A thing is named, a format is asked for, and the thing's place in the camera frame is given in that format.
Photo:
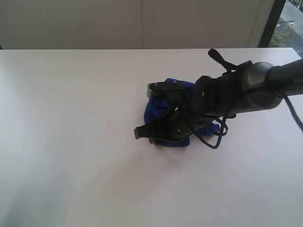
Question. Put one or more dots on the blue towel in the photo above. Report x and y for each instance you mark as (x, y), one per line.
(158, 108)

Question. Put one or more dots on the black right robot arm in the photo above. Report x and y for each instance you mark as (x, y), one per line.
(248, 87)

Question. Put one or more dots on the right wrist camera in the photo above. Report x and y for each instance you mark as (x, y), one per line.
(158, 88)

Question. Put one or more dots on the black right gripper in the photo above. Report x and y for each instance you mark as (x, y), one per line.
(191, 107)

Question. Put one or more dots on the black window frame post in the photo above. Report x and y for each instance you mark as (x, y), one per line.
(272, 21)

